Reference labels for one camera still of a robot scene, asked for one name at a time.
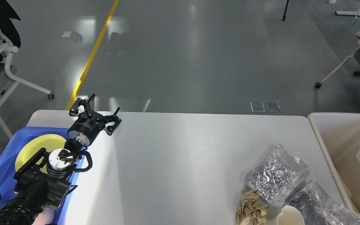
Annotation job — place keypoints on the pink mug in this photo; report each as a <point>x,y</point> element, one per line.
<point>46,216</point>

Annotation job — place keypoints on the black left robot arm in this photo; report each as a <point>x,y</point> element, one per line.
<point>43,180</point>

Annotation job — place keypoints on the left floor outlet plate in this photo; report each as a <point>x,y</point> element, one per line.
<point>257,107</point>

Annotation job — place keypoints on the yellow plate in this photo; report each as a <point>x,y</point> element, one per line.
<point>50,142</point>

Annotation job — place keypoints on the white plastic bin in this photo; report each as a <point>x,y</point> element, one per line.
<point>338,135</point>

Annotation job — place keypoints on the crumpled brown paper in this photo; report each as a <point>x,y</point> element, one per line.
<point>250,211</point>

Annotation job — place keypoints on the clear plastic bag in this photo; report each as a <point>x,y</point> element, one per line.
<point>318,208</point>

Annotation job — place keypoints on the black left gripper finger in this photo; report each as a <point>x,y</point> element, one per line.
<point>85,103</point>
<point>109,123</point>

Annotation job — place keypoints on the crumpled aluminium foil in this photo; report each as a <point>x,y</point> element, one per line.
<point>277,176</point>

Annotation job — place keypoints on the floor outlet plate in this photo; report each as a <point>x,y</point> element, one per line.
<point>257,107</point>
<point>273,107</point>

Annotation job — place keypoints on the black tripod leg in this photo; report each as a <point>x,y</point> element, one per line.
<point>285,10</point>

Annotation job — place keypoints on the blue plastic tray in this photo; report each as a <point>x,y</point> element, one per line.
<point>8,159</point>

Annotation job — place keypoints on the right floor outlet plate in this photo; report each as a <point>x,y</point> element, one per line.
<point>273,107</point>

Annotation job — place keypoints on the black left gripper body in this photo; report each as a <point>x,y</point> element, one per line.
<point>85,130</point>

